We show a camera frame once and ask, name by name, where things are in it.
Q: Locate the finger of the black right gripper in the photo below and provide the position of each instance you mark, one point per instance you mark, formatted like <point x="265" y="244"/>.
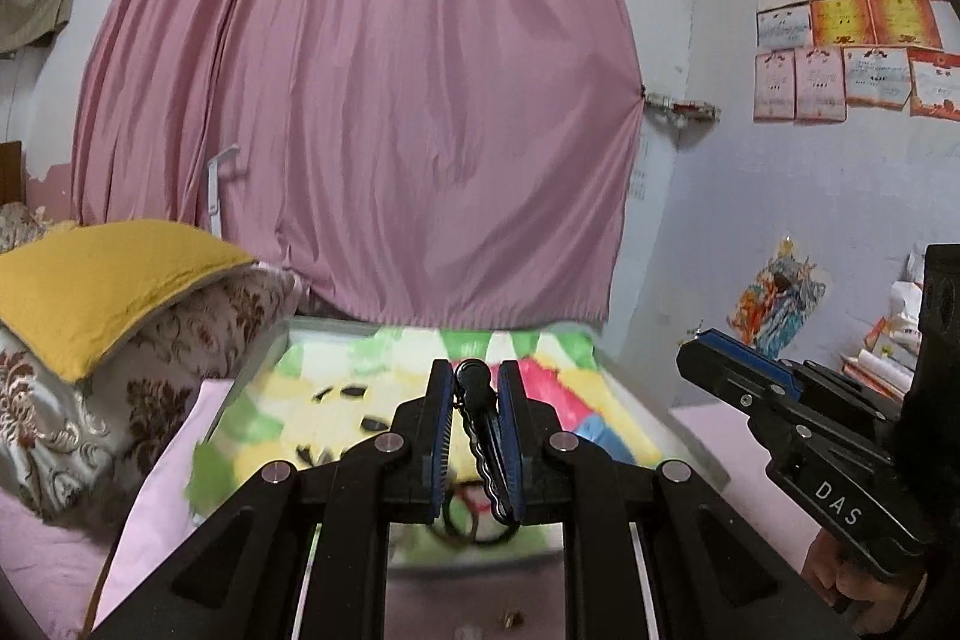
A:
<point x="727" y="369"/>

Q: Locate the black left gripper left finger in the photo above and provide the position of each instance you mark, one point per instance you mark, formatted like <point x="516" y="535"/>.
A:
<point x="397" y="477"/>

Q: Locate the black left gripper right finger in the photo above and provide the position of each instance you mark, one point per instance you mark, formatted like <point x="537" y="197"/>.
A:
<point x="556" y="477"/>

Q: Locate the black wavy hair clip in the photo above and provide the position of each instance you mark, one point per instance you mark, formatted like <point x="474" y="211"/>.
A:
<point x="478" y="405"/>

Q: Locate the person right hand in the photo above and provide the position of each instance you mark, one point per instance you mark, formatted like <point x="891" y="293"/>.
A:
<point x="834" y="574"/>

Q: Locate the colourful painted paper liner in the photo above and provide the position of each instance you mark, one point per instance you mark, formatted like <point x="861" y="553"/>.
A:
<point x="316" y="394"/>

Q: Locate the stack of books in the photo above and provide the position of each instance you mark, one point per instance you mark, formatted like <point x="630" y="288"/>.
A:
<point x="889" y="354"/>

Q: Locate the floral satin pillow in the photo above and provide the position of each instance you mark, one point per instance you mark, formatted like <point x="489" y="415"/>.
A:
<point x="72" y="448"/>

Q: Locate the pink bed sheet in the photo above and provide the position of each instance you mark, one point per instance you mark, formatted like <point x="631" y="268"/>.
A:
<point x="54" y="570"/>

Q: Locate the yellow pillow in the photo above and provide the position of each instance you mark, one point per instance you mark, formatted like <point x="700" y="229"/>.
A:
<point x="73" y="296"/>

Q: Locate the pink curtain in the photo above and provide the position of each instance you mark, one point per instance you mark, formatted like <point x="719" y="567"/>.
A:
<point x="442" y="163"/>

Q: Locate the wooden headboard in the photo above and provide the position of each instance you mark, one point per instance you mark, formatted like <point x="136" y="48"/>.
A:
<point x="12" y="173"/>

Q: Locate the green hanging cloth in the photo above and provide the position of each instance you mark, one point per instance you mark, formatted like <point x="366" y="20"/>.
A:
<point x="32" y="23"/>

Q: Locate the colourful wall sticker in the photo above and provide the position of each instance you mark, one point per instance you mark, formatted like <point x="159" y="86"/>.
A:
<point x="783" y="295"/>

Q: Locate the white window handle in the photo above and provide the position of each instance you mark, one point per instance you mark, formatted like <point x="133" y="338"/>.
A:
<point x="214" y="217"/>

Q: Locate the certificates on wall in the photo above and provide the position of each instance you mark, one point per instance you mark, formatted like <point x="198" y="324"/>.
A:
<point x="818" y="59"/>

